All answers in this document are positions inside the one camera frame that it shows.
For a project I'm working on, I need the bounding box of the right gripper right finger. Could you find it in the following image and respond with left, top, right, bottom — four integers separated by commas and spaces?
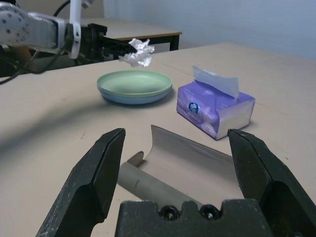
227, 128, 316, 237

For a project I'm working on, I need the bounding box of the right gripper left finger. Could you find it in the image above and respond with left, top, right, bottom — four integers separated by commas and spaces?
37, 127, 126, 237

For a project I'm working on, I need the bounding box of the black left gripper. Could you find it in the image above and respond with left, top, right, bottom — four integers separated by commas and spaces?
79, 23, 138, 62

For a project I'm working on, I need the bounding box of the white tissue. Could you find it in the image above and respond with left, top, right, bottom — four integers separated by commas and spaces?
118, 38, 156, 68

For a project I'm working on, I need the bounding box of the light green plate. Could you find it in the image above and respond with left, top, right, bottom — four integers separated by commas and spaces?
96, 70, 173, 96

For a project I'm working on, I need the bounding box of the grey glasses case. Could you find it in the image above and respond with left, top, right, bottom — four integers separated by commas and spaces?
117, 124, 241, 207

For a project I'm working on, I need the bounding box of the light blue plate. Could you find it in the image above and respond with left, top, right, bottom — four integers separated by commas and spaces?
98, 86, 172, 106

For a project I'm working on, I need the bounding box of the purple tissue pack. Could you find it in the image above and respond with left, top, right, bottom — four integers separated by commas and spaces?
176, 64, 256, 141

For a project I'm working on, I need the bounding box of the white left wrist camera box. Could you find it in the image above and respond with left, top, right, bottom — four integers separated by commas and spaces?
69, 0, 97, 59

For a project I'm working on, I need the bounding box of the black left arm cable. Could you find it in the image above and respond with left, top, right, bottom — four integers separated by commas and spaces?
0, 0, 73, 84

